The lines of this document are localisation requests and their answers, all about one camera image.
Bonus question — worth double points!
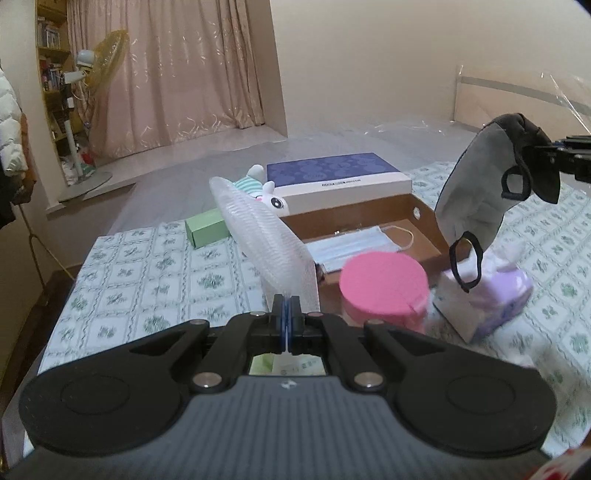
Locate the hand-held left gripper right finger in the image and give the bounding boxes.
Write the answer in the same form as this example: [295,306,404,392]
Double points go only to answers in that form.
[288,294,472,394]

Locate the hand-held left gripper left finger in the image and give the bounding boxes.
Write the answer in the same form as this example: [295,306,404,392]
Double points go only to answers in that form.
[106,294,289,394]

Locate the grey face mask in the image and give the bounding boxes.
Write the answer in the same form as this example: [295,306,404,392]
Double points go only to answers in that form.
[434,112,563,294]

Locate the brown cardboard box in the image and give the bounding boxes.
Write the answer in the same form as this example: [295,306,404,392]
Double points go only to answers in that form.
[277,193,451,315]

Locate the plastic wrapped headboard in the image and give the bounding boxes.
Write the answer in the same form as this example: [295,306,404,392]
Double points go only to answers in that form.
[450,65,591,137]

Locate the light blue face mask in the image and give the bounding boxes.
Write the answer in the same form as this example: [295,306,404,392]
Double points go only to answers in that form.
[305,225,414,282]

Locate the pink lidded cup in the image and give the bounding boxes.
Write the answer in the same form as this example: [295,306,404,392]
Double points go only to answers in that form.
[339,251,430,335]

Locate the small green box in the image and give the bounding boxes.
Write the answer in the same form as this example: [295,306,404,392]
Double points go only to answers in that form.
[185,208,232,250]

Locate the white striped plush toy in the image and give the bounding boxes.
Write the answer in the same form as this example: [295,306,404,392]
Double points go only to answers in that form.
[233,165,293,217]

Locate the purple tissue pack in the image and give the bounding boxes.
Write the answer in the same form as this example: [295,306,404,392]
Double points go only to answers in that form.
[431,242,535,344]

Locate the blue patterned flat box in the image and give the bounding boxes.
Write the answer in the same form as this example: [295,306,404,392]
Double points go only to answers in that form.
[265,152,413,217]

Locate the pink curtain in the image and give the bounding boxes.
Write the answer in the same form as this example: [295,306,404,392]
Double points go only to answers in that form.
[67,0,287,158]

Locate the brown jacket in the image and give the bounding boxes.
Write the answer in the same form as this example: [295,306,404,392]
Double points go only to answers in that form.
[17,115,38,206]

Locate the black jacket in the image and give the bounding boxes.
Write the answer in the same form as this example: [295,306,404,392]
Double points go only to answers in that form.
[0,171,21,228]

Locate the standing fan in yellow cover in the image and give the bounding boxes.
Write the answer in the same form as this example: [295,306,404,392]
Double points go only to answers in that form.
[58,30,132,204]

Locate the white down jacket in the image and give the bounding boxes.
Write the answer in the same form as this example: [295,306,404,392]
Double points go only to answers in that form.
[0,65,29,176]

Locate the wooden bookshelf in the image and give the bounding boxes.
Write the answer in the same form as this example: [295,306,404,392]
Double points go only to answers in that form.
[34,0,90,185]

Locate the hanging cord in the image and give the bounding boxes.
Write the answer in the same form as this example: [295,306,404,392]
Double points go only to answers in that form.
[16,203,75,280]

